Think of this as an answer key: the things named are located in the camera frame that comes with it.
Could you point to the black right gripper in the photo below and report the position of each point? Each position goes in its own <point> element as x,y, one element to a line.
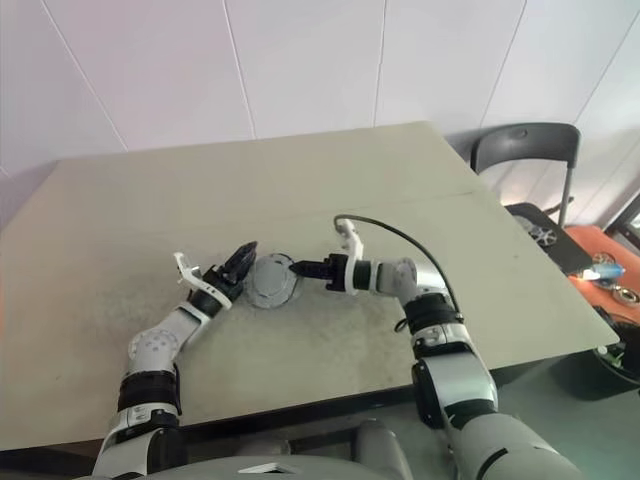
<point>336,274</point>

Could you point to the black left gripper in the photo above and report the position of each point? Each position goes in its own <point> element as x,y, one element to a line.
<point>222,285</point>

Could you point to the grey finned motor stator plate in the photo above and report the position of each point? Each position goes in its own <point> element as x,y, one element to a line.
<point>280,303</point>

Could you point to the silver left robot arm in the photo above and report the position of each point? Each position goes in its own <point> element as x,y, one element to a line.
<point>155,345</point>

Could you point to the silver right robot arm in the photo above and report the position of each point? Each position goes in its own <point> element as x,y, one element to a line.
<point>450,380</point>

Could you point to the large silver spoked wheel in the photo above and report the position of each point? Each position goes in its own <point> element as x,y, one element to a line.
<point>542,235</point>

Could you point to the grey robot torso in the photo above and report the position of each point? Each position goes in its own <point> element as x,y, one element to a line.
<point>310,467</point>

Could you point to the black folding chair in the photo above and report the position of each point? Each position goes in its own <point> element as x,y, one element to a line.
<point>525,142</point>

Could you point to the orange cloth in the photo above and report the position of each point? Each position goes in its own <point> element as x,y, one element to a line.
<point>595,237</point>

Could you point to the black waste bin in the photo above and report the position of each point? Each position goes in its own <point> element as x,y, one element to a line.
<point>585,380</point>

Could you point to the blue plastic item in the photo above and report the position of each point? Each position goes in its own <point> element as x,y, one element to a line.
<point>607,272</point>

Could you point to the green item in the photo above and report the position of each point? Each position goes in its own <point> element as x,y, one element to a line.
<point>612,357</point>

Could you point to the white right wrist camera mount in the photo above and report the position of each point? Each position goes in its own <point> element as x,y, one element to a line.
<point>350,240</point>

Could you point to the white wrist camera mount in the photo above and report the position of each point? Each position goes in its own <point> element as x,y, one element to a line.
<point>350,240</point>
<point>190,272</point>

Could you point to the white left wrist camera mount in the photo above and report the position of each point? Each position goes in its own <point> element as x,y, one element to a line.
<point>190,272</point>

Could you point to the dark metal frame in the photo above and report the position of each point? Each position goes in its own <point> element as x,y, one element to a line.
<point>625,210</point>

